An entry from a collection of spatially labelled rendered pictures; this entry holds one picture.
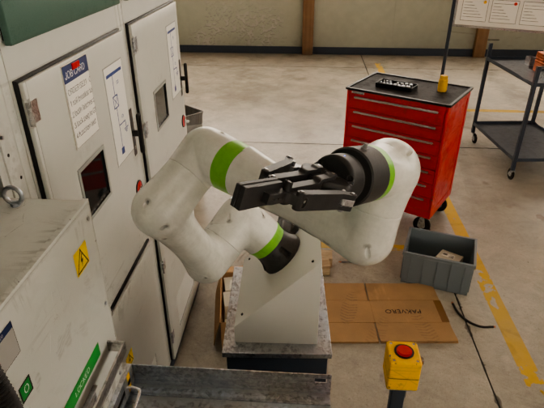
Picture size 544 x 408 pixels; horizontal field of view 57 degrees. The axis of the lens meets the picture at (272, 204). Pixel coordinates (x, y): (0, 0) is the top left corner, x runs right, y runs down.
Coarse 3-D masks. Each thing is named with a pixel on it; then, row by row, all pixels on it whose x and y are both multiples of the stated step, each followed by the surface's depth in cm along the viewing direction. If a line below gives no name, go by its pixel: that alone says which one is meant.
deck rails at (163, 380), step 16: (144, 368) 122; (160, 368) 122; (176, 368) 122; (192, 368) 121; (208, 368) 121; (144, 384) 125; (160, 384) 125; (176, 384) 124; (192, 384) 124; (208, 384) 123; (224, 384) 123; (240, 384) 123; (256, 384) 122; (272, 384) 122; (288, 384) 121; (304, 384) 121; (320, 384) 121; (240, 400) 121; (256, 400) 121; (272, 400) 121; (288, 400) 121; (304, 400) 121; (320, 400) 121
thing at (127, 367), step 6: (126, 366) 120; (126, 372) 118; (132, 372) 122; (132, 378) 122; (120, 384) 115; (132, 384) 122; (120, 390) 114; (114, 396) 112; (120, 396) 114; (114, 402) 111; (120, 402) 114
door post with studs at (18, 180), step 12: (0, 96) 97; (0, 108) 97; (0, 120) 97; (0, 132) 98; (0, 144) 98; (12, 144) 102; (0, 156) 98; (12, 156) 102; (0, 168) 99; (12, 168) 102; (0, 180) 102; (12, 180) 102; (24, 180) 107; (0, 192) 103; (12, 192) 103; (24, 192) 107
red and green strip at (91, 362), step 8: (96, 344) 102; (96, 352) 102; (88, 360) 99; (96, 360) 103; (88, 368) 99; (80, 376) 95; (88, 376) 99; (80, 384) 95; (72, 392) 92; (80, 392) 95; (72, 400) 92
